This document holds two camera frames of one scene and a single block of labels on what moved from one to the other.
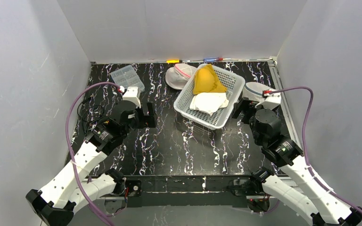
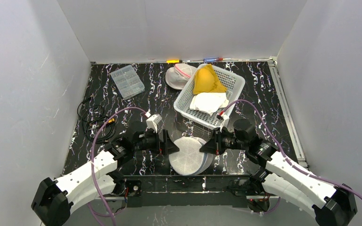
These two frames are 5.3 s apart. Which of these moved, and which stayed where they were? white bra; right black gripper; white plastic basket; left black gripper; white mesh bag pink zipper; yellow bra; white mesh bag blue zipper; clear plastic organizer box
Moved: right black gripper; white mesh bag blue zipper; left black gripper
Stayed: white bra; white plastic basket; yellow bra; white mesh bag pink zipper; clear plastic organizer box
